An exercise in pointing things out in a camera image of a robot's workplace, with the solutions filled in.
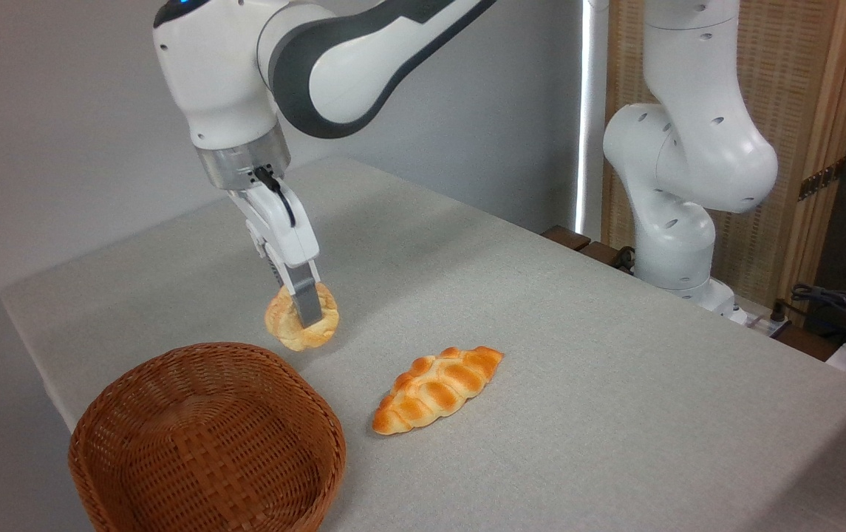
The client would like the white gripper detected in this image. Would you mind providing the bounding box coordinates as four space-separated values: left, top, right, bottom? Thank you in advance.
228 180 326 330

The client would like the round ring-shaped bread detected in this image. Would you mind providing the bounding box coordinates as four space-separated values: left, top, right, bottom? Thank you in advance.
264 282 341 352

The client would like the long braided bread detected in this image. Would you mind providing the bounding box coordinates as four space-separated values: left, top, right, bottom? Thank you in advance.
371 345 505 437

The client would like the brown woven wicker basket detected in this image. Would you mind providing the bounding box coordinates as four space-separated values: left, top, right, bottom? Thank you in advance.
67 341 348 532

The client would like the dark brown wooden block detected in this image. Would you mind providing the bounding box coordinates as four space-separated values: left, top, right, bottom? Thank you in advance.
578 241 629 270
540 225 593 253

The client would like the white vertical pole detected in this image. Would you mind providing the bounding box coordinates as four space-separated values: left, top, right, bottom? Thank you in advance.
572 0 610 242

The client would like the white power strip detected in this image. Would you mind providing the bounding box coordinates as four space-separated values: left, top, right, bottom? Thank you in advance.
724 304 794 339

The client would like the dark brown wooden board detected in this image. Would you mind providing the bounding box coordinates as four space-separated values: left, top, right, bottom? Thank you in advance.
776 324 839 363

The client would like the brass screen hinge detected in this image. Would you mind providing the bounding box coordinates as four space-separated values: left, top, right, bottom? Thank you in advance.
797 157 846 202

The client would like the bamboo folding screen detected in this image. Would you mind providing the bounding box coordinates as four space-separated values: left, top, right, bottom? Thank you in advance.
603 0 846 313

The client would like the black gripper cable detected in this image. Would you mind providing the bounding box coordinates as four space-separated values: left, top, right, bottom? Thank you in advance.
253 166 298 228

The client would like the black cable bundle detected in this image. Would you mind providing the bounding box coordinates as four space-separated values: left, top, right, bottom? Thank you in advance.
790 282 846 349

